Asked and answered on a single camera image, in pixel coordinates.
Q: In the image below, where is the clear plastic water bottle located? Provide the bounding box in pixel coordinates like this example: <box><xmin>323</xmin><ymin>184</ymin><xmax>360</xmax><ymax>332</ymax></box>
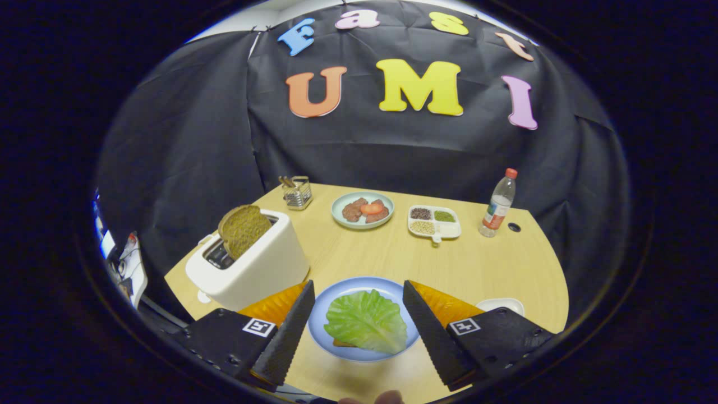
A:
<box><xmin>478</xmin><ymin>168</ymin><xmax>518</xmax><ymax>238</ymax></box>

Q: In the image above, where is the brown meat piece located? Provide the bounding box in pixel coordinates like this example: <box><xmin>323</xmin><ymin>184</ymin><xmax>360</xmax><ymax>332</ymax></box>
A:
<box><xmin>366</xmin><ymin>199</ymin><xmax>391</xmax><ymax>224</ymax></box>
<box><xmin>342</xmin><ymin>197</ymin><xmax>369</xmax><ymax>223</ymax></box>

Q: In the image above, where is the wire utensil holder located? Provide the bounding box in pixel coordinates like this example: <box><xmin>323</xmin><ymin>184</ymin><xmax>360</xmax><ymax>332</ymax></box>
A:
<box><xmin>279</xmin><ymin>175</ymin><xmax>314</xmax><ymax>211</ymax></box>

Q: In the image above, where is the light green plate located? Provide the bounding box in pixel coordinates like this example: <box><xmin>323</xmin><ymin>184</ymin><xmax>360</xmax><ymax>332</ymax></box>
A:
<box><xmin>330</xmin><ymin>191</ymin><xmax>395</xmax><ymax>231</ymax></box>

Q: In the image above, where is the black backdrop cloth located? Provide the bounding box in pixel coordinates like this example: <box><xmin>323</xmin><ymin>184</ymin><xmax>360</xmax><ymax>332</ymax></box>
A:
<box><xmin>93</xmin><ymin>0</ymin><xmax>632</xmax><ymax>315</ymax></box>

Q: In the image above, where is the white divided condiment tray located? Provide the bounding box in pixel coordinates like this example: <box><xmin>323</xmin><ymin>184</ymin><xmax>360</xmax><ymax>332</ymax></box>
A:
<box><xmin>407</xmin><ymin>205</ymin><xmax>462</xmax><ymax>246</ymax></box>

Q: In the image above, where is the blue plate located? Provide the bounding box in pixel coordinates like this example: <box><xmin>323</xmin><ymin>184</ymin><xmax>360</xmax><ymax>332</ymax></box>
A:
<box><xmin>307</xmin><ymin>276</ymin><xmax>421</xmax><ymax>363</ymax></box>

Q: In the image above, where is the small white plate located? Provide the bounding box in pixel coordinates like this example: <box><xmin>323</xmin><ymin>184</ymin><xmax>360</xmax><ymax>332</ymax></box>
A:
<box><xmin>475</xmin><ymin>297</ymin><xmax>525</xmax><ymax>316</ymax></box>

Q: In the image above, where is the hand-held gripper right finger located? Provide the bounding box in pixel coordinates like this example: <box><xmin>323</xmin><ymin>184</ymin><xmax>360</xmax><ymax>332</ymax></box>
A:
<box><xmin>402</xmin><ymin>279</ymin><xmax>556</xmax><ymax>392</ymax></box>

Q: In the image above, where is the round brown bread slice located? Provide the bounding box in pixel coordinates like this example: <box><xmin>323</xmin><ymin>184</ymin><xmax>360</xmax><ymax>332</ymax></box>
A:
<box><xmin>218</xmin><ymin>204</ymin><xmax>273</xmax><ymax>261</ymax></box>

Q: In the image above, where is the green lettuce leaf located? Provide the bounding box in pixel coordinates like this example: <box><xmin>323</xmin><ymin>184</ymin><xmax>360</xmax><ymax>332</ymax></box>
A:
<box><xmin>324</xmin><ymin>289</ymin><xmax>409</xmax><ymax>355</ymax></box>

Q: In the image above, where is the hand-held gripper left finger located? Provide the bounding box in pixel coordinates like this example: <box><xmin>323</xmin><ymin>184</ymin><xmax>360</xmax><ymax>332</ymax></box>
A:
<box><xmin>168</xmin><ymin>279</ymin><xmax>316</xmax><ymax>392</ymax></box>

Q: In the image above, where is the white device with cables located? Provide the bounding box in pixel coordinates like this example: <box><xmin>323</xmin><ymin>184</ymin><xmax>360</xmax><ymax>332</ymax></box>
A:
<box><xmin>115</xmin><ymin>230</ymin><xmax>149</xmax><ymax>310</ymax></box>

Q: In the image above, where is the white toaster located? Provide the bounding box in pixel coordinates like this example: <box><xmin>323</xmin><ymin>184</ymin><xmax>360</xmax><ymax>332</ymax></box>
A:
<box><xmin>185</xmin><ymin>209</ymin><xmax>310</xmax><ymax>312</ymax></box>

